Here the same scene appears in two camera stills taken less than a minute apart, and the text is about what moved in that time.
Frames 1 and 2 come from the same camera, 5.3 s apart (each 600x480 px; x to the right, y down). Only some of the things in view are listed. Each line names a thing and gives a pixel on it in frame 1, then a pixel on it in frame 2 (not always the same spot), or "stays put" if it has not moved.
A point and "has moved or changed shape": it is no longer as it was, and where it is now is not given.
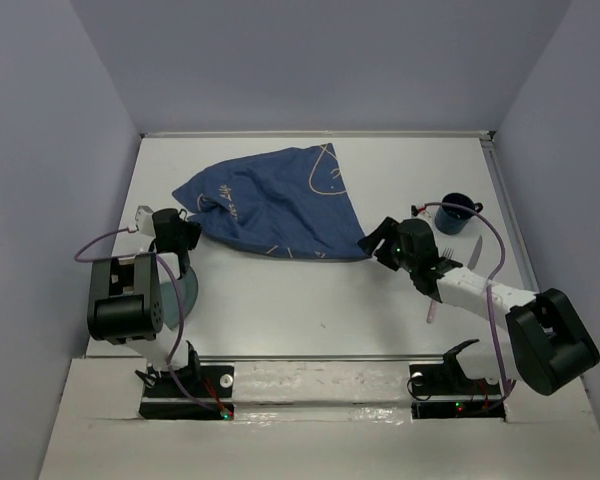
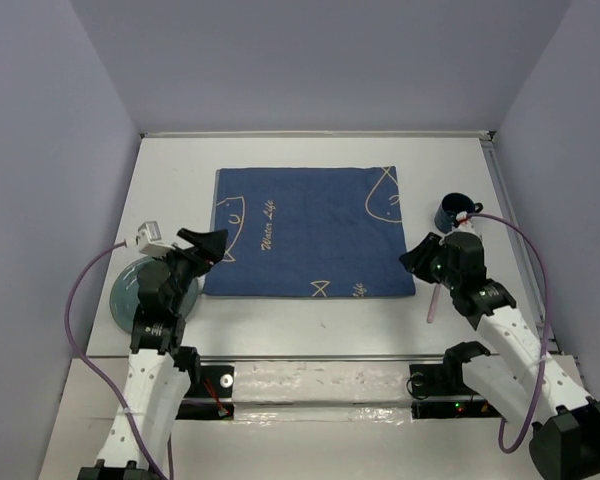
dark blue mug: x=455 y=220 stays put
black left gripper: x=193 y=229 to x=207 y=249
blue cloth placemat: x=292 y=203 has moved or changed shape
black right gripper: x=387 y=229 to x=415 y=259
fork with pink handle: x=447 y=254 stays put
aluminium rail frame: x=505 y=175 stays put
